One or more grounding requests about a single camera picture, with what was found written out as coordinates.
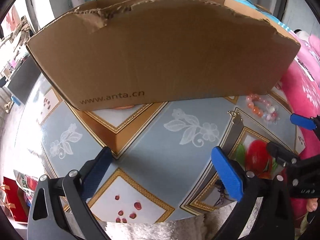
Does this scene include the right hand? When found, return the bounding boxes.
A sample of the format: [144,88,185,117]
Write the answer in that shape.
[306,198,318,212]

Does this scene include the red gift bag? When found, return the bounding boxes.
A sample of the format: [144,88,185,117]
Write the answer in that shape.
[1,177,28,223]

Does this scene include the pink floral bed quilt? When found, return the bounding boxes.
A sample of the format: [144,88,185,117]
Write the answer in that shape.
[281,29,319,224]

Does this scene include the dark grey cabinet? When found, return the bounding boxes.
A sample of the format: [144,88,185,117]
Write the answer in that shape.
[7,56,41,105]

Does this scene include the light blue blanket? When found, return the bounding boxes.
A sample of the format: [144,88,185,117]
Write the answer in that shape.
[234,0,292,33]

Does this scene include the brown cardboard box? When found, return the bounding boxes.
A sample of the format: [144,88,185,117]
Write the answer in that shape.
[27,0,300,111]

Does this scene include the pink bead bracelet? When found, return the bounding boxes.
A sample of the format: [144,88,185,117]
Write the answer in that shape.
[245,93,281,123]

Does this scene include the gold ring pendant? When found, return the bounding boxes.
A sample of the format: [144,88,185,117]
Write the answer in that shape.
[228,111,243,124]

